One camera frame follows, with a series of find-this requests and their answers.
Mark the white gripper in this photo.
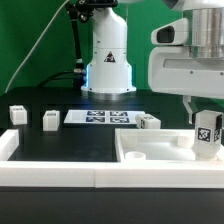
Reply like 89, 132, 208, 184
148, 47, 224, 124

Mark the white square table top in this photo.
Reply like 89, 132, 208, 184
114, 128, 224, 163

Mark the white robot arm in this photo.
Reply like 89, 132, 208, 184
80, 0, 224, 103

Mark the white marker plate with tags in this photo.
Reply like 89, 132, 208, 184
64, 110, 144, 125

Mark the white U-shaped fence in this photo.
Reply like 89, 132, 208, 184
0, 129, 224, 189

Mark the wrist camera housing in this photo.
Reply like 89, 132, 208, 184
151, 18, 189, 46

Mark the black cable hose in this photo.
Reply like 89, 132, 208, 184
39, 0, 118, 88

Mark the grey cable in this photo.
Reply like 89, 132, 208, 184
4, 0, 72, 94

